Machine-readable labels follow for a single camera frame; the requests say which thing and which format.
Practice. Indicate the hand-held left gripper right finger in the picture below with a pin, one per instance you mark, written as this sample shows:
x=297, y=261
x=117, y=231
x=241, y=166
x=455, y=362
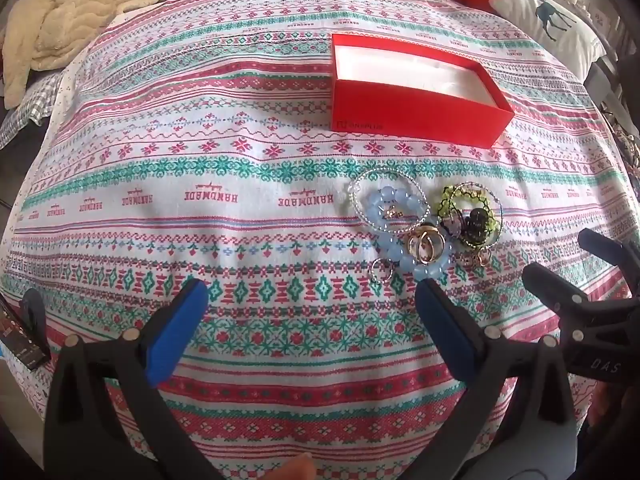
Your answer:
x=445, y=325

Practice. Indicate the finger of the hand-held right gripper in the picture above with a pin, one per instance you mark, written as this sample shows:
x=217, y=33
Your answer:
x=555, y=292
x=607, y=252

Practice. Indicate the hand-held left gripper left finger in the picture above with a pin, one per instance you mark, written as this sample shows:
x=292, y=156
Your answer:
x=180, y=330

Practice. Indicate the small gold earrings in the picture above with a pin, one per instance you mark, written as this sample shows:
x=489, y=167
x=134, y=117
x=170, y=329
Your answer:
x=477, y=259

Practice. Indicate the gold rings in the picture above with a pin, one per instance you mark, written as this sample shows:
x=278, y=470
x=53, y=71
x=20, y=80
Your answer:
x=425, y=245

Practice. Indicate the small gold charm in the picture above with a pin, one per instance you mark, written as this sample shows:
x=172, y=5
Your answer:
x=391, y=213

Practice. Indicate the red cardboard box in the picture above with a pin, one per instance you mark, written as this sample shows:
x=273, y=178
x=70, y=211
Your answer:
x=400, y=107

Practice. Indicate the person's left hand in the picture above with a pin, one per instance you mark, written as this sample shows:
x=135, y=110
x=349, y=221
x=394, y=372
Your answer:
x=292, y=467

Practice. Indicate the patterned bed sheet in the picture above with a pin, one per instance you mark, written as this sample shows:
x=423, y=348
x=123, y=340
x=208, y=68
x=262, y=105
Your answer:
x=225, y=185

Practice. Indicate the dark packet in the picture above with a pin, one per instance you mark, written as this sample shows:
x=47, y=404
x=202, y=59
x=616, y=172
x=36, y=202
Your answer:
x=25, y=335

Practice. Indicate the deer print pillow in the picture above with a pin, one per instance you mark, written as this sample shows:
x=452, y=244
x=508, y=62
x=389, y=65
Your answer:
x=550, y=20

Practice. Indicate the checked cloth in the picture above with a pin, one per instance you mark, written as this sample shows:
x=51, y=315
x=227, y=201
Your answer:
x=35, y=105

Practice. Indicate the beige quilted blanket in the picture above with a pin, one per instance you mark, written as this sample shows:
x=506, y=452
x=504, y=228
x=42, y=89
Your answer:
x=65, y=15

